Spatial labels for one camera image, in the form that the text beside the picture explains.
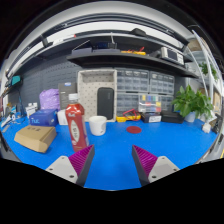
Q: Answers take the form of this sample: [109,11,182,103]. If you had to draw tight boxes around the black flat pouch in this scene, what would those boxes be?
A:
[161,110,185,125]

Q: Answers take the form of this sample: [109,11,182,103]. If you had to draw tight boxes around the black overhead shelf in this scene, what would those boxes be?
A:
[6,26,201,80]

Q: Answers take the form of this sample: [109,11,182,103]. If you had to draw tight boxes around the white shelf unit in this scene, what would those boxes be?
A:
[186,29,224,134]

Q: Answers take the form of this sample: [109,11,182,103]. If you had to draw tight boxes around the beige dotted fabric bin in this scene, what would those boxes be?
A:
[77,68,118,122]

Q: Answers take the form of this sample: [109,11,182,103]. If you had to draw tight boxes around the black box with white label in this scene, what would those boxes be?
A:
[140,112,163,124]

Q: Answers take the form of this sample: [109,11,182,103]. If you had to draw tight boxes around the blue product box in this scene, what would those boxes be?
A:
[29,109,59,127]

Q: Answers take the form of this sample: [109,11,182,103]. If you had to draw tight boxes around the grey pegboard panel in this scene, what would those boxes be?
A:
[8,56,83,111]

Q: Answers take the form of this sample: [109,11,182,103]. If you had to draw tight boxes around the grey small-parts drawer cabinet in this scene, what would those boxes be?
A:
[116,68,150,93]
[148,70,176,96]
[160,94,175,113]
[116,91,140,116]

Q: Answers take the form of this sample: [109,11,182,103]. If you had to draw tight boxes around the yellow multimeter with red leads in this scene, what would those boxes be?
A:
[116,108,142,123]

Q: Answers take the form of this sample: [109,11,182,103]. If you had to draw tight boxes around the purple plastic bag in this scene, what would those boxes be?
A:
[38,88,61,111]

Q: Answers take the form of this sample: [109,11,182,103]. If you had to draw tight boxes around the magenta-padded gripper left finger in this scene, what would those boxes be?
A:
[45,144,96,187]

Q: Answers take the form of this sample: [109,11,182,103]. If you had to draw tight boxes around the flat round red coaster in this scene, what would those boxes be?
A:
[126,125,143,135]

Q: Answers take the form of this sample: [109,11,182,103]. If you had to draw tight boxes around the clear organiser box coloured parts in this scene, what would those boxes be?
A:
[138,93,163,114]

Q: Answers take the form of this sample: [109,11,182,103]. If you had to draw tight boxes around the green potted plant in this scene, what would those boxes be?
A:
[170,84,214,124]

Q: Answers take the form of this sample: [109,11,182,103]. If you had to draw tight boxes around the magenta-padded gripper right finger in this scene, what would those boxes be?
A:
[131,144,181,187]

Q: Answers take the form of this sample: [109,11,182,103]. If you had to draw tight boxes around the small white labelled box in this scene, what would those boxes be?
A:
[25,104,38,118]

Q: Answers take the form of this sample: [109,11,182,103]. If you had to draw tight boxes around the red drink bottle white cap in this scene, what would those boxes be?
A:
[65,93,90,153]

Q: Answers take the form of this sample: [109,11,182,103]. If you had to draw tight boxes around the brown cardboard box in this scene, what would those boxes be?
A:
[13,125,58,154]

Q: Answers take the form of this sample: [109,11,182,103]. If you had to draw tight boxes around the black zip case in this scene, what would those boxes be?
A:
[96,87,115,120]

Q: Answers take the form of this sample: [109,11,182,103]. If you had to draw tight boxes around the white cup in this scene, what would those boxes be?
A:
[88,115,108,137]

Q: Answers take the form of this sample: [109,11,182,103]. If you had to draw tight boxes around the dark grey flat box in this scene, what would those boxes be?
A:
[58,81,78,111]

